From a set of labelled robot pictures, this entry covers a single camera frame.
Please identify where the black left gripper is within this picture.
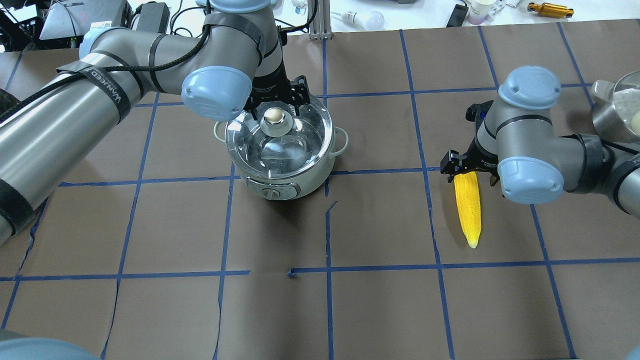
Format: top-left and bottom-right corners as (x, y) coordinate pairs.
(244, 60), (311, 116)

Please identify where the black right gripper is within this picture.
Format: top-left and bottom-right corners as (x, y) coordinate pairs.
(439, 100), (499, 187)

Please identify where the yellow corn cob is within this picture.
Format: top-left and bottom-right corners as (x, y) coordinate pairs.
(454, 171), (482, 249)

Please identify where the glass pot lid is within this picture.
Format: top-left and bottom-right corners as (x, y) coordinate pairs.
(221, 96), (335, 180)

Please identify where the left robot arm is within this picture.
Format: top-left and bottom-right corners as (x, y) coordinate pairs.
(0, 0), (311, 242)

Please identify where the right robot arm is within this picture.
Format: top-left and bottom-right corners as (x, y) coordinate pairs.
(439, 64), (640, 217)

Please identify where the pale green electric pot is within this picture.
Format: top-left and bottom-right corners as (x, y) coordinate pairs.
(214, 96), (350, 201)

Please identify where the steel pot with lid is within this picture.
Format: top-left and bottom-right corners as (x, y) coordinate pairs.
(590, 71), (640, 145)

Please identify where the white light bulb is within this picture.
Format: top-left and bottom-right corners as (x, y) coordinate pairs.
(339, 10), (386, 31)

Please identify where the black power adapter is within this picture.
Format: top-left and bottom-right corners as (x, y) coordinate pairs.
(131, 1), (170, 34)

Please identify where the black phone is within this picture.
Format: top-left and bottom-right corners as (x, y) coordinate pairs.
(446, 4), (469, 28)

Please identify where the white paper cup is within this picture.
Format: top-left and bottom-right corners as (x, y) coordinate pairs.
(466, 0), (498, 26)

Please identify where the gold metal cylinder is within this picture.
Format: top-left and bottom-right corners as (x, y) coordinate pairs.
(526, 2), (575, 19)

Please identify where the aluminium frame post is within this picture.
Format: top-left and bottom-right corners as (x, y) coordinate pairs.
(307, 0), (334, 40)

